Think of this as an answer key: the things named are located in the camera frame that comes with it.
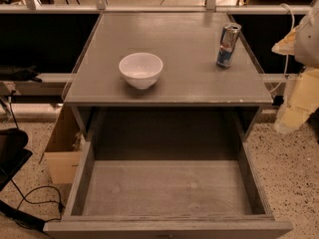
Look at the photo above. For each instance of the blue silver redbull can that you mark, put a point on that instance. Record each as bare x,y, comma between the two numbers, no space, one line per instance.
228,39

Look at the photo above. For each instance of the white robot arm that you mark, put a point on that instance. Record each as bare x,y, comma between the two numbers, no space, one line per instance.
302,42

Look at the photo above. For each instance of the open grey top drawer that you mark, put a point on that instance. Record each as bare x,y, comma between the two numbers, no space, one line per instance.
167,174

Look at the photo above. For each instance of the grey wooden cabinet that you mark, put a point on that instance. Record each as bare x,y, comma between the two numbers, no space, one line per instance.
193,100

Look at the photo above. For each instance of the white ceramic bowl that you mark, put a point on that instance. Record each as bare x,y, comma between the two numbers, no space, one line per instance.
141,70

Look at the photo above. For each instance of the cardboard box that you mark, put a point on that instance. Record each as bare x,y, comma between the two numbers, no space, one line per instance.
63,150

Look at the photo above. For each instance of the black chair base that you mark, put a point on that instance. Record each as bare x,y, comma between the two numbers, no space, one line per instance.
13,155

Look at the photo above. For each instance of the black cloth on rail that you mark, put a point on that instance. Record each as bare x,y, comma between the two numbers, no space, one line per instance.
19,74

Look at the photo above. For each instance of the metal frame railing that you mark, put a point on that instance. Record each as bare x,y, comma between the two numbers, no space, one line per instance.
159,8

